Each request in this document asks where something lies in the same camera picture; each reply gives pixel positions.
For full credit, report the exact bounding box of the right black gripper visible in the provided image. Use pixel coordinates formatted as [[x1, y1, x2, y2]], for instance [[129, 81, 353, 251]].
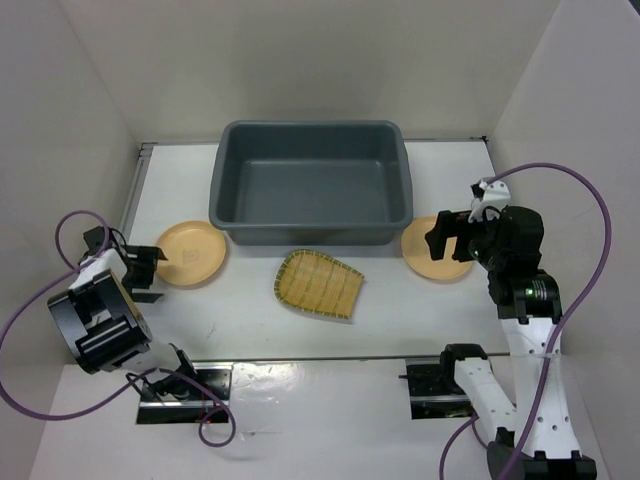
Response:
[[423, 204, 506, 270]]

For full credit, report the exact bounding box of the tan plate with bear logo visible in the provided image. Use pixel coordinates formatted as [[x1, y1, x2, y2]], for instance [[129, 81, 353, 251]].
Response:
[[156, 220, 226, 287]]

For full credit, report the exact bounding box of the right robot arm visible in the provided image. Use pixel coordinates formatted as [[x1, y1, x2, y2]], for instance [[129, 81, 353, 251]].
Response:
[[425, 207, 597, 479]]

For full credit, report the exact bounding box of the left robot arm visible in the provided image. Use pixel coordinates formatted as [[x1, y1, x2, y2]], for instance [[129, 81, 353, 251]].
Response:
[[47, 246, 199, 400]]

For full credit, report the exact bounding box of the grey plastic bin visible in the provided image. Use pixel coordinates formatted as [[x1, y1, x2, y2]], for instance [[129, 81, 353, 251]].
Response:
[[208, 120, 414, 246]]

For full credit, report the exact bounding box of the woven bamboo tray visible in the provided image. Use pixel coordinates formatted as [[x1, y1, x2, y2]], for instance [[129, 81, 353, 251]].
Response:
[[273, 249, 365, 320]]

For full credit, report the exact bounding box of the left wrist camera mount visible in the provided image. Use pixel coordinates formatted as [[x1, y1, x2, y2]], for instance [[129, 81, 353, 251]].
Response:
[[69, 226, 127, 291]]

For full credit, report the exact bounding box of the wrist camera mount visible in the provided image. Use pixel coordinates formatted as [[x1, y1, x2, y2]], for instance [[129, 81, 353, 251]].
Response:
[[468, 179, 511, 223], [69, 226, 127, 291]]

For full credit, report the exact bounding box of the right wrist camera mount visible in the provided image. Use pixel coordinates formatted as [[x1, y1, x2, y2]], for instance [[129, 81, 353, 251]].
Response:
[[468, 179, 511, 223]]

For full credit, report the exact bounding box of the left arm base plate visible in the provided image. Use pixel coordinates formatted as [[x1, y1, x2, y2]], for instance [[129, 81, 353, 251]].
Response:
[[136, 362, 233, 425]]

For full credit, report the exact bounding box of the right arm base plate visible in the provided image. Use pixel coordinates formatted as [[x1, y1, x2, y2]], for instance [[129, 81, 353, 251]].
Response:
[[399, 357, 474, 420]]

